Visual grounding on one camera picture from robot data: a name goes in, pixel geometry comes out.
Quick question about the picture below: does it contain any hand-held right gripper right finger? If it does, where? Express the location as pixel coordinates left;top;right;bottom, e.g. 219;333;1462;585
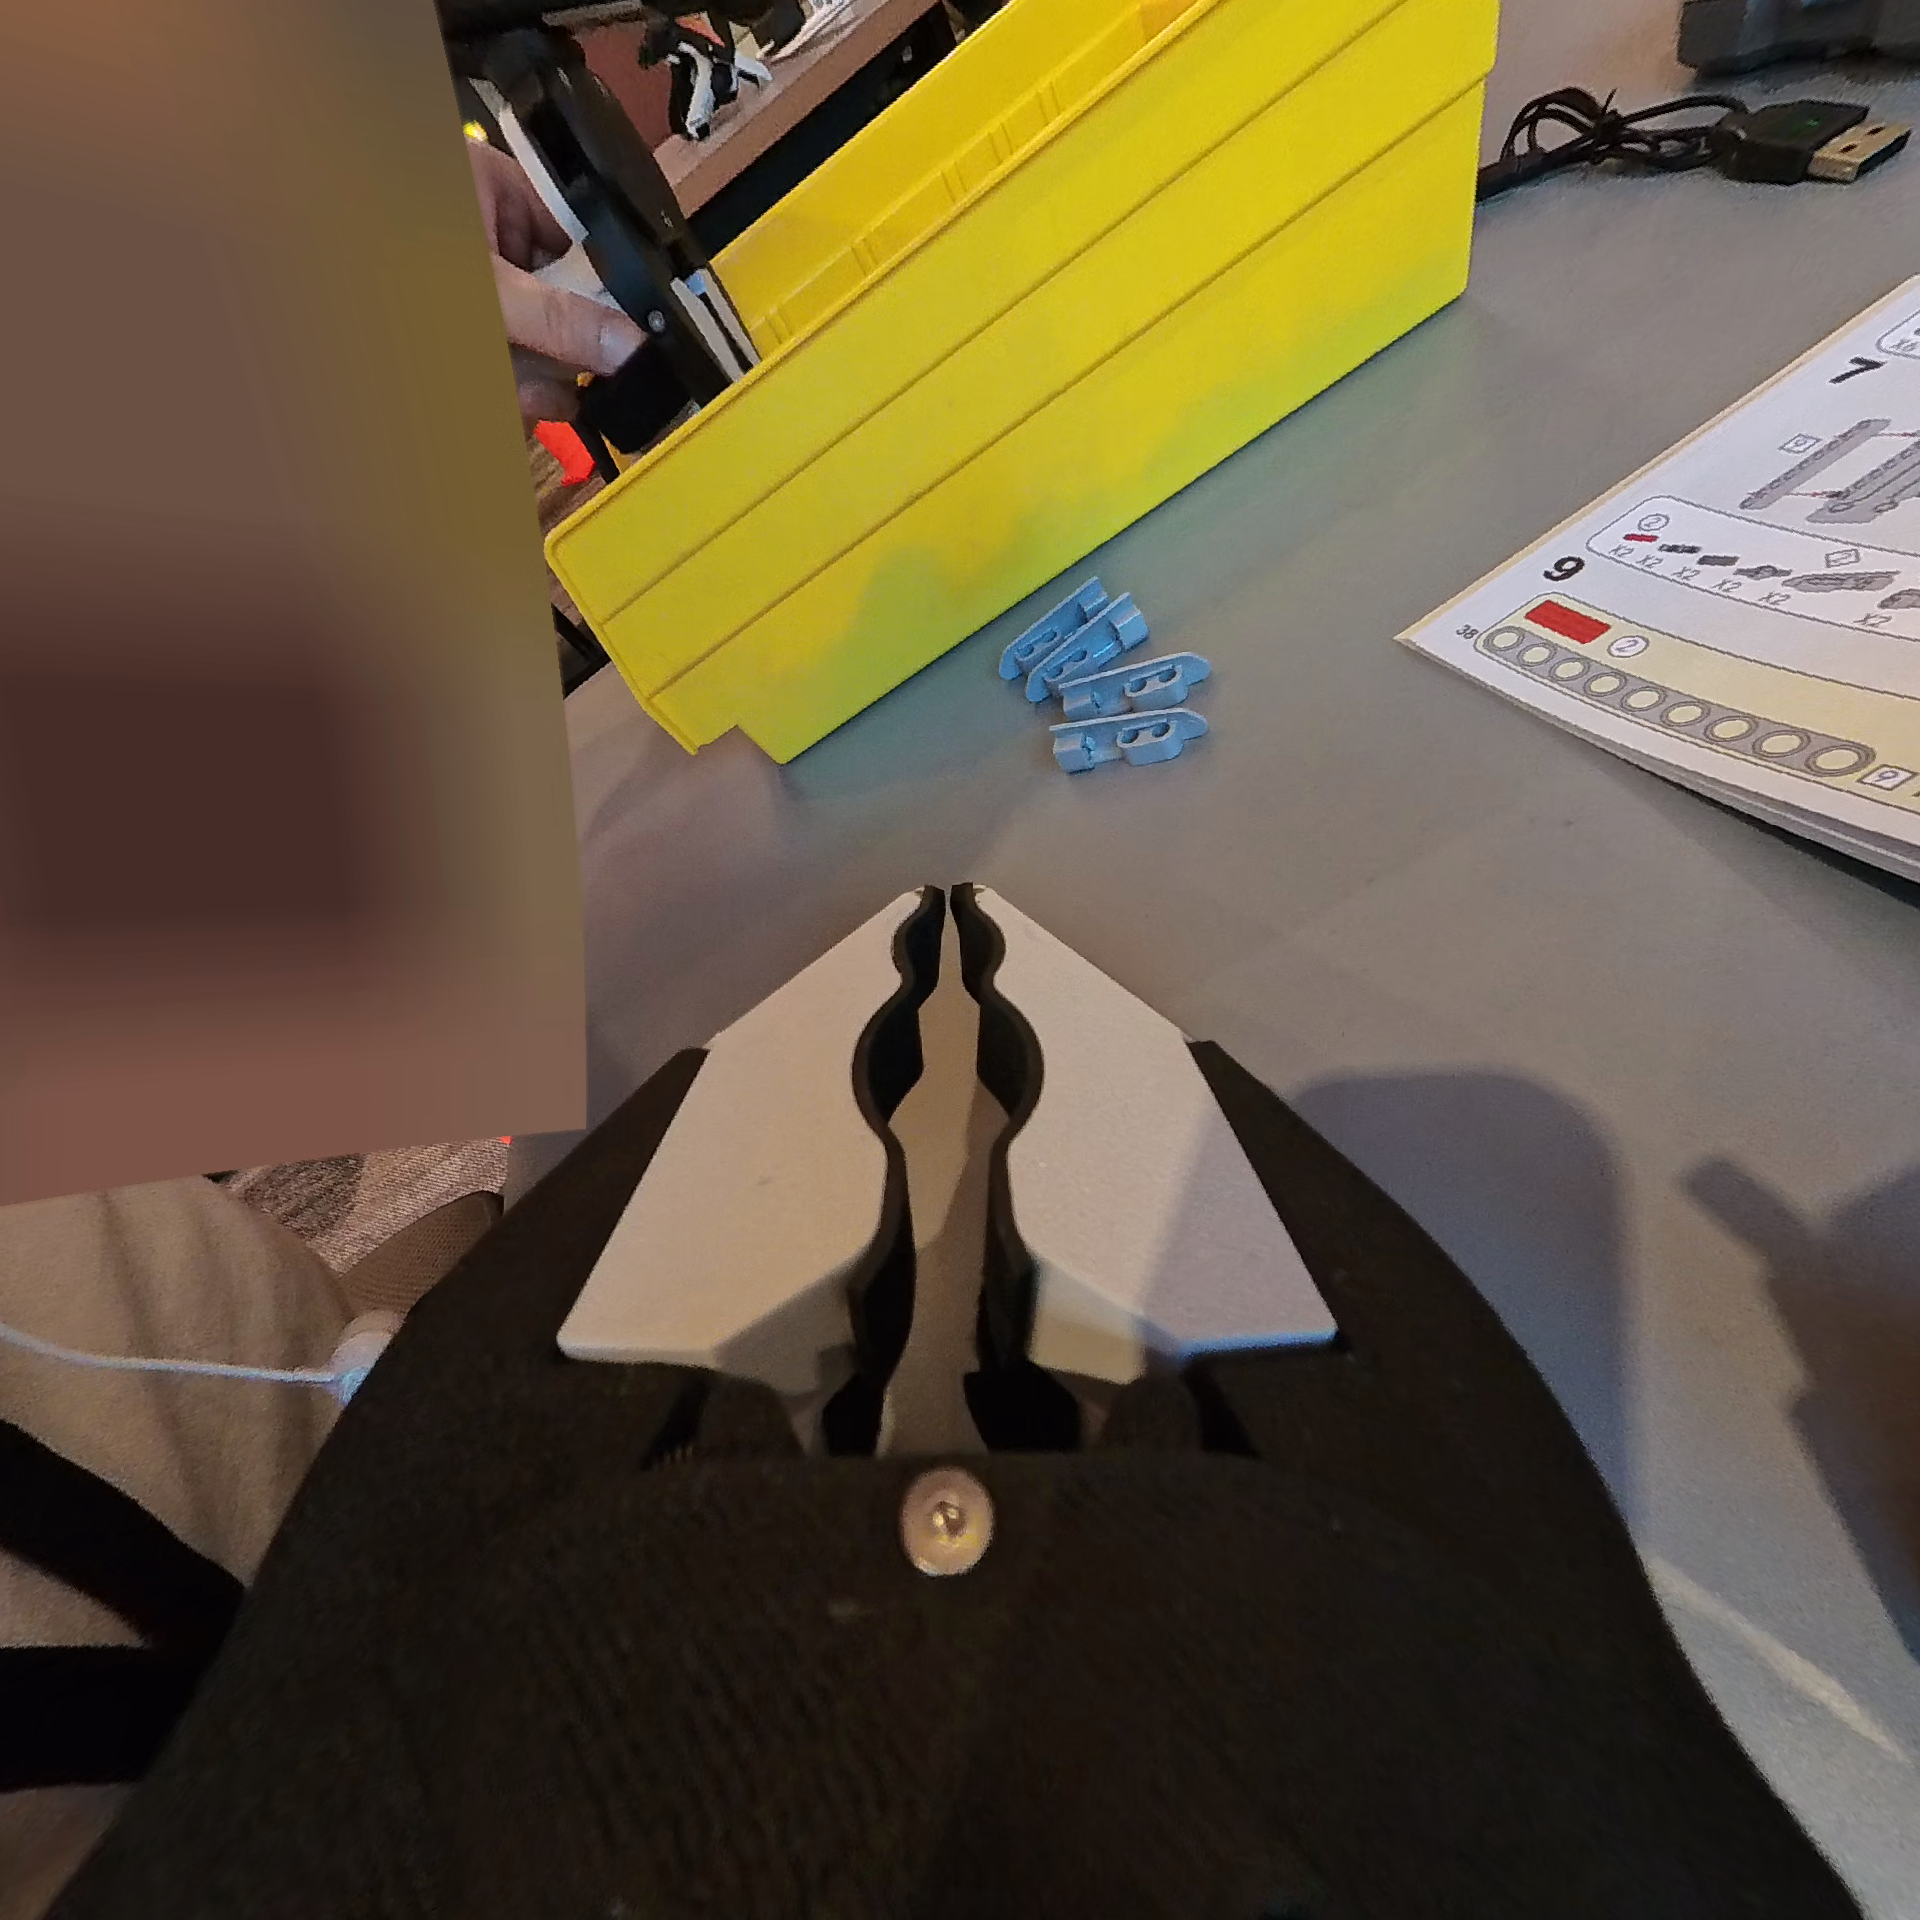
951;883;1337;1453

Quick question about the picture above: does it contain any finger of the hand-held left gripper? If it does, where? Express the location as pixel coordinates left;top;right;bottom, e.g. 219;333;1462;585
689;273;767;380

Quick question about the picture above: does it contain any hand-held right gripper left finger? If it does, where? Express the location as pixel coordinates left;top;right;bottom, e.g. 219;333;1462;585
559;885;947;1453

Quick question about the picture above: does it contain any yellow plastic bin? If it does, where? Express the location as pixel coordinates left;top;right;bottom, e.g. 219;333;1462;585
545;0;1503;769

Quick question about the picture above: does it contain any small grey brick connector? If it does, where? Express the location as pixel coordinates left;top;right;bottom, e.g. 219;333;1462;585
1002;577;1114;677
1056;649;1214;721
1050;709;1210;780
1025;597;1151;704

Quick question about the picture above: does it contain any wooden background desk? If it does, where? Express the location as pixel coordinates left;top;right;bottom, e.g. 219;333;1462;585
585;0;992;212

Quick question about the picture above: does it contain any grey desk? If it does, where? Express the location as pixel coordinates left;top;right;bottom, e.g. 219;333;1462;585
562;29;1920;1920

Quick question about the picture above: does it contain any person's left hand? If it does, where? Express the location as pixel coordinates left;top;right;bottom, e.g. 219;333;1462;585
483;154;647;430

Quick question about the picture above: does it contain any taupe chair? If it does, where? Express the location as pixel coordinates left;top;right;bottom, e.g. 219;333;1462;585
343;1184;505;1314

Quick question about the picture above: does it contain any person's beige sweater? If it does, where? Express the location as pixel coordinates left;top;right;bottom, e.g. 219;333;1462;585
0;1178;400;1920

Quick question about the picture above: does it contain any building instruction booklet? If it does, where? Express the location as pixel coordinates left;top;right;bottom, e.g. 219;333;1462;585
1394;274;1920;881

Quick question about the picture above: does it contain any grey remote control unit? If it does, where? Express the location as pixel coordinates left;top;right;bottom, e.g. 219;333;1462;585
1678;0;1920;78

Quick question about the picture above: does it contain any white wired earbud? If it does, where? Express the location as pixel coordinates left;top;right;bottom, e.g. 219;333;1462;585
0;1309;406;1409

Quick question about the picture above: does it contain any black strap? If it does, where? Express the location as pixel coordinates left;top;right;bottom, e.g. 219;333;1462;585
0;1417;249;1794

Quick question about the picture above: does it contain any black USB cable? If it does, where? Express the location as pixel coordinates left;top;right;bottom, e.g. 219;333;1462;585
1476;89;1913;197

